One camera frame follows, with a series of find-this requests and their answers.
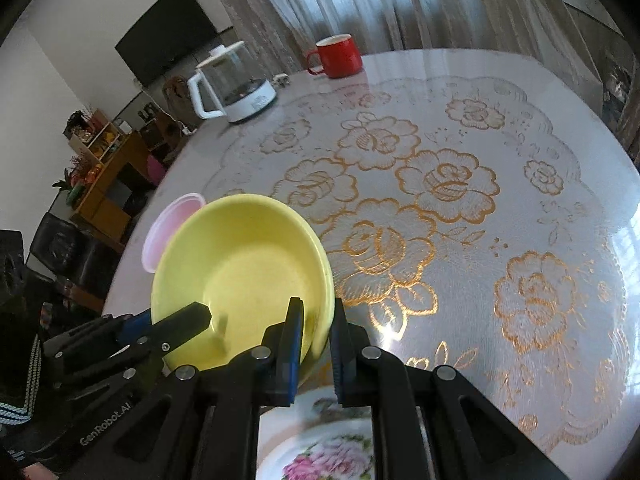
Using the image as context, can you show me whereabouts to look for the white glass electric kettle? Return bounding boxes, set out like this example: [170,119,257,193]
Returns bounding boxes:
[188,41,277,124]

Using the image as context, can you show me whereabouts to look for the black wall television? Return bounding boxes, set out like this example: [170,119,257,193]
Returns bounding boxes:
[115,0,218,87]

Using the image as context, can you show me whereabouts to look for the wooden carved chair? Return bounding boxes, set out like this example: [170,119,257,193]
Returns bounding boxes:
[162,75,202,130]

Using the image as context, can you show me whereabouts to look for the wooden shelf with items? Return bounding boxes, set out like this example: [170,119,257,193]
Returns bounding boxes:
[63,110,126,165]

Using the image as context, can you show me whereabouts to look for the red enamel mug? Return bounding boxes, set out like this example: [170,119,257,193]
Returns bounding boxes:
[306,34,363,79]

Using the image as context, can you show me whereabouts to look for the person left hand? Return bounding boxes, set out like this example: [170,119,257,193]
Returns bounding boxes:
[21,463,58,480]

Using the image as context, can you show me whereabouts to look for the red plastic bowl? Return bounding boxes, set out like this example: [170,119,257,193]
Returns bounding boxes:
[141,193,206,274]

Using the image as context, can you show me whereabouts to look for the black leather armchair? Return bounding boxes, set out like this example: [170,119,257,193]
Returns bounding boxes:
[29,212,122,310]

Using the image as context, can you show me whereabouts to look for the white plate pink roses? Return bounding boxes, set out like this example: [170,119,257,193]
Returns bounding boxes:
[256,418,375,480]

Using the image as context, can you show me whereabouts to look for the wooden sideboard cabinet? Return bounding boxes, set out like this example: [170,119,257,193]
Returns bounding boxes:
[70,132,156,252]

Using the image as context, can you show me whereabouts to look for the yellow plastic bowl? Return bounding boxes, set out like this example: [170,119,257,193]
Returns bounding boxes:
[151,194,335,380]

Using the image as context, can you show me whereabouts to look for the white plate red characters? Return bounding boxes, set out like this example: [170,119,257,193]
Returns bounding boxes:
[257,386,371,466]

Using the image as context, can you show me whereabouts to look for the grey lace window curtain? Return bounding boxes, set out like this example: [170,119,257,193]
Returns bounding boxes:
[220,0,602,100]

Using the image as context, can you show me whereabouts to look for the lace table doily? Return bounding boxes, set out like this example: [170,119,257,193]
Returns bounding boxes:
[204,76,639,451]

